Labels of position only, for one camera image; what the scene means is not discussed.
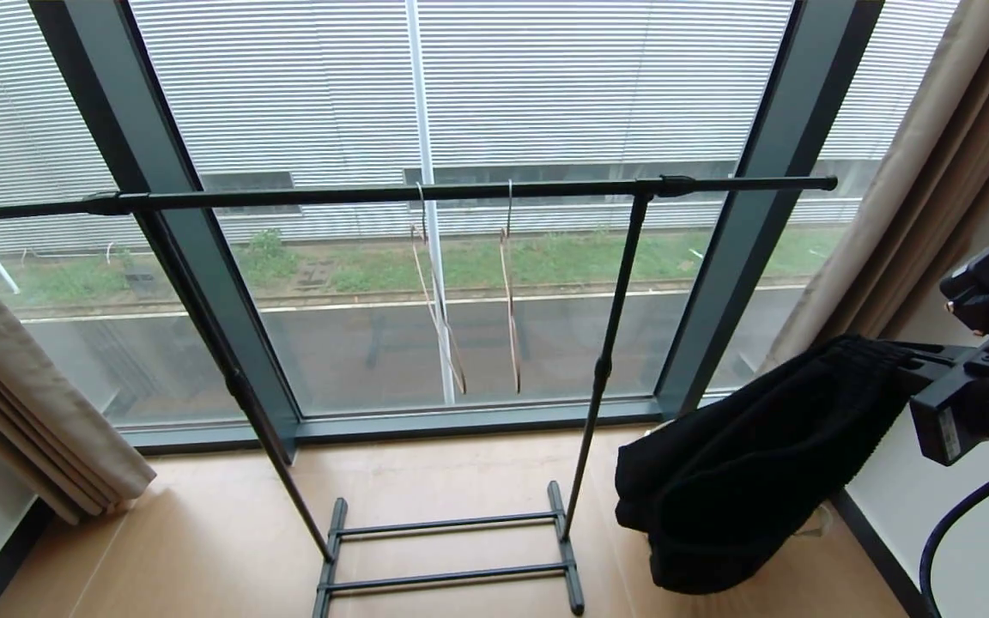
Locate beige curtain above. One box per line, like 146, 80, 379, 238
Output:
761, 0, 989, 372
0, 232, 158, 525

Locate black shorts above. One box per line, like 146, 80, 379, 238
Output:
615, 335, 922, 596

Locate black cable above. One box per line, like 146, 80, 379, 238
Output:
919, 451, 989, 618

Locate pink clothes hanger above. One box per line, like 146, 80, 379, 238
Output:
499, 180, 523, 396
411, 183, 468, 397

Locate window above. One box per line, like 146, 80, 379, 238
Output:
0, 0, 963, 453

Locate black clothes rack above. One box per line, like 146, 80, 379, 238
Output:
0, 174, 839, 618

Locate white laundry basket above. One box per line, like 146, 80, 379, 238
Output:
791, 505, 832, 540

